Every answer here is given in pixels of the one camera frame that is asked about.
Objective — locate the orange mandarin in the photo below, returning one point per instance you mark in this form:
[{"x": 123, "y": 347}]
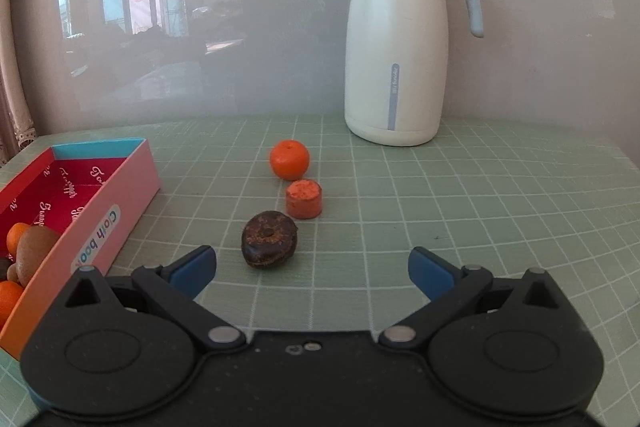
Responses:
[
  {"x": 7, "y": 301},
  {"x": 289, "y": 160},
  {"x": 16, "y": 235}
]

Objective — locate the large brown kiwi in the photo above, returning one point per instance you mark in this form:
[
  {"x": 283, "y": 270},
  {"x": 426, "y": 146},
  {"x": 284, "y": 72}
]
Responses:
[{"x": 39, "y": 251}]

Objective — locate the white thermos jug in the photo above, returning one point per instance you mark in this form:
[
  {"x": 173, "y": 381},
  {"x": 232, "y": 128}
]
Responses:
[{"x": 395, "y": 57}]

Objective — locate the colourful cardboard box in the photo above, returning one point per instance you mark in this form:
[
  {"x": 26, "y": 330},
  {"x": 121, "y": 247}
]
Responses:
[{"x": 120, "y": 202}]

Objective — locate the beige lace curtain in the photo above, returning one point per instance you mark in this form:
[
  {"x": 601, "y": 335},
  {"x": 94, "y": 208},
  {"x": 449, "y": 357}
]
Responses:
[{"x": 12, "y": 107}]

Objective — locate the green checked tablecloth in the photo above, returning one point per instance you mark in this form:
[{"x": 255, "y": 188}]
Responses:
[{"x": 500, "y": 207}]

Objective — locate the orange cylinder fruit piece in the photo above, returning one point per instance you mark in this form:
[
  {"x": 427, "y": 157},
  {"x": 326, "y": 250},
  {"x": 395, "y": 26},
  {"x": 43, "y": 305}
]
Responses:
[{"x": 304, "y": 199}]

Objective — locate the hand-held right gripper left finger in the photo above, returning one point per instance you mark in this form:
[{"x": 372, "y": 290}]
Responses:
[{"x": 192, "y": 271}]

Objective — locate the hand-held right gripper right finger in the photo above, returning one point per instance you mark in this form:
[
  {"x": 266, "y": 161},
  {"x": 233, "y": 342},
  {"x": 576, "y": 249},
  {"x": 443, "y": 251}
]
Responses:
[{"x": 427, "y": 271}]

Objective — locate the small brown kiwi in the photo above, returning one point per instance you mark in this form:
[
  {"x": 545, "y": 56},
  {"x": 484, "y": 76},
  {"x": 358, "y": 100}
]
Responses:
[{"x": 12, "y": 274}]

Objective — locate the dark brown dried fruit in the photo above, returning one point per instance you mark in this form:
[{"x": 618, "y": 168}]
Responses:
[{"x": 270, "y": 238}]

